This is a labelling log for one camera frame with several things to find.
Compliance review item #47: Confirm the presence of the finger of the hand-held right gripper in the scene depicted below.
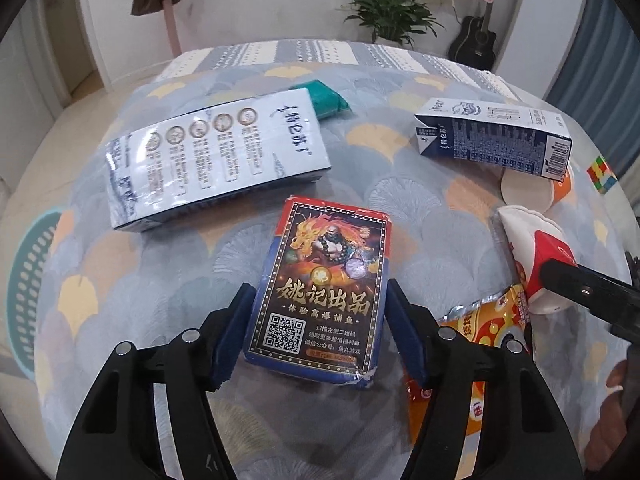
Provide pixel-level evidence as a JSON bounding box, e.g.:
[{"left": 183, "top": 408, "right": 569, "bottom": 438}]
[{"left": 540, "top": 258, "right": 640, "bottom": 320}]

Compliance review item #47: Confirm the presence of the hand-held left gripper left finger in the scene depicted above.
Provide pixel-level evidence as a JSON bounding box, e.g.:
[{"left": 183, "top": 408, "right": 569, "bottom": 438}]
[{"left": 56, "top": 283, "right": 258, "bottom": 480}]

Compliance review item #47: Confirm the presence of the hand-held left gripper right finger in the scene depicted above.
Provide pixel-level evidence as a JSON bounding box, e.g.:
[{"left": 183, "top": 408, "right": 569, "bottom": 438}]
[{"left": 384, "top": 279, "right": 587, "bottom": 480}]

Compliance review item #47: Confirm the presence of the crushed red white carton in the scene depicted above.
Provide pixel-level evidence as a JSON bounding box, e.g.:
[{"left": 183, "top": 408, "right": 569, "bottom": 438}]
[{"left": 497, "top": 205, "right": 578, "bottom": 317}]

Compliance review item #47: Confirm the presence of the dragon print card box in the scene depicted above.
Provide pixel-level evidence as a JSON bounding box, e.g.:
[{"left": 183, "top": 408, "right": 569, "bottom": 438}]
[{"left": 243, "top": 195, "right": 391, "bottom": 391}]

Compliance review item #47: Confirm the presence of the person's right hand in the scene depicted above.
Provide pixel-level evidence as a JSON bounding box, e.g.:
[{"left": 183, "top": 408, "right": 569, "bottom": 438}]
[{"left": 589, "top": 359, "right": 640, "bottom": 463}]

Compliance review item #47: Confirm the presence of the yellow orange snack bag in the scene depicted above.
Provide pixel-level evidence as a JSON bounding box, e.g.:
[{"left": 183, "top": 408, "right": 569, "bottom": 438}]
[{"left": 405, "top": 284, "right": 531, "bottom": 480}]

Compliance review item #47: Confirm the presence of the orange white paper cup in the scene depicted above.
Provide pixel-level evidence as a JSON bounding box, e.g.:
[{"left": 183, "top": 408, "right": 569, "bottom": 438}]
[{"left": 501, "top": 166, "right": 572, "bottom": 218}]

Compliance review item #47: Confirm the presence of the colourful puzzle cube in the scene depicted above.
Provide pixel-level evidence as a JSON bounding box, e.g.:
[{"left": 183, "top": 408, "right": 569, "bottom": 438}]
[{"left": 585, "top": 156, "right": 619, "bottom": 195}]

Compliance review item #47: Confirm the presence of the blue white milk carton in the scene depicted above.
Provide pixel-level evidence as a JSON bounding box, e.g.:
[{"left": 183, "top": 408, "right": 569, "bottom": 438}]
[{"left": 412, "top": 96, "right": 575, "bottom": 181}]

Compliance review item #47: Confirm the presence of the large white wrapped carton pack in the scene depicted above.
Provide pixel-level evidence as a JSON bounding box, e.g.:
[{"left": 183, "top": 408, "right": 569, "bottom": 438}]
[{"left": 104, "top": 87, "right": 333, "bottom": 232}]

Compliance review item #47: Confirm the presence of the teal plastic basket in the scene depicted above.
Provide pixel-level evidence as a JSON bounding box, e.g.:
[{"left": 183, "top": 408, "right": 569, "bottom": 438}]
[{"left": 9, "top": 209, "right": 65, "bottom": 363}]

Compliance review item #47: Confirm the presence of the blue curtain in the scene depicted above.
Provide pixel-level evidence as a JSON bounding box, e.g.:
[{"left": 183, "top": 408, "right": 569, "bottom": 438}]
[{"left": 544, "top": 0, "right": 640, "bottom": 128}]

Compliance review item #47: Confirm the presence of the teal packet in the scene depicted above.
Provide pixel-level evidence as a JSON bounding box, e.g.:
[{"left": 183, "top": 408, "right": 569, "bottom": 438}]
[{"left": 289, "top": 80, "right": 353, "bottom": 122}]

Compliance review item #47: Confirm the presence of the black guitar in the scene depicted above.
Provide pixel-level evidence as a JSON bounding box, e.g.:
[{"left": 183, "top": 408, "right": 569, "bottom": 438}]
[{"left": 447, "top": 0, "right": 501, "bottom": 68}]

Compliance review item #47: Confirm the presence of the pink coat stand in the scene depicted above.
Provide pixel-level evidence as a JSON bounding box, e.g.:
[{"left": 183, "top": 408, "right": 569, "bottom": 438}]
[{"left": 162, "top": 0, "right": 184, "bottom": 59}]

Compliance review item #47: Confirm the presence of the potted green plant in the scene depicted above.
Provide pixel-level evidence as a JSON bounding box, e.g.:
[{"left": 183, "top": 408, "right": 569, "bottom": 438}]
[{"left": 344, "top": 0, "right": 440, "bottom": 52}]

